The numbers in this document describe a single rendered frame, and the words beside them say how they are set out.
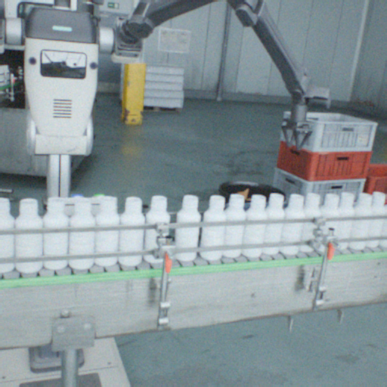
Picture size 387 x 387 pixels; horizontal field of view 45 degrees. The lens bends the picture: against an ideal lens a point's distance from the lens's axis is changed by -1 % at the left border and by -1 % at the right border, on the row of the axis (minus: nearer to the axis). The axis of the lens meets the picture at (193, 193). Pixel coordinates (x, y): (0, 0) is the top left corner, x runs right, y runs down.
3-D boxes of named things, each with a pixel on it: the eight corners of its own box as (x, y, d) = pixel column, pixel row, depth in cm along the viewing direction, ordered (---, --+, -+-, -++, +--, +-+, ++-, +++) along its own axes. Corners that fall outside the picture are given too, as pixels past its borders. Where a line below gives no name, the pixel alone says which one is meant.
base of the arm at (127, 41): (115, 18, 162) (116, 50, 160) (119, 5, 155) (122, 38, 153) (140, 21, 166) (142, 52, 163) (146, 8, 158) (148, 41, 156)
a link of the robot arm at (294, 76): (240, -20, 131) (229, 10, 127) (258, -24, 127) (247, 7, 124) (298, 76, 162) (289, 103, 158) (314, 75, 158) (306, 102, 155)
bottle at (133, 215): (119, 267, 114) (122, 203, 109) (116, 257, 119) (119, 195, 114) (143, 267, 115) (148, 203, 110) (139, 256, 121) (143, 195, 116)
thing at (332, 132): (313, 152, 334) (318, 121, 328) (277, 139, 368) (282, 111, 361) (373, 151, 363) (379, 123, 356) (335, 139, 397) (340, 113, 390)
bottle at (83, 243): (85, 257, 117) (87, 194, 112) (98, 267, 113) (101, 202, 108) (63, 263, 113) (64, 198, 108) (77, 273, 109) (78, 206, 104)
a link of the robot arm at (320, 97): (296, 69, 157) (289, 90, 154) (332, 72, 152) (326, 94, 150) (300, 90, 167) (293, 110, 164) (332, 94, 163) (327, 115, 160)
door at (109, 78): (91, 92, 1262) (94, 9, 1198) (90, 91, 1270) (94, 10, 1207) (127, 94, 1298) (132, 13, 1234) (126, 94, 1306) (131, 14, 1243)
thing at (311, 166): (308, 181, 342) (313, 152, 335) (274, 166, 376) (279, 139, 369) (367, 178, 370) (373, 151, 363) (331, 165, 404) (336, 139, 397)
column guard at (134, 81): (123, 124, 861) (127, 62, 828) (119, 119, 896) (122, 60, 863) (143, 125, 875) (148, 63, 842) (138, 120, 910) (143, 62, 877)
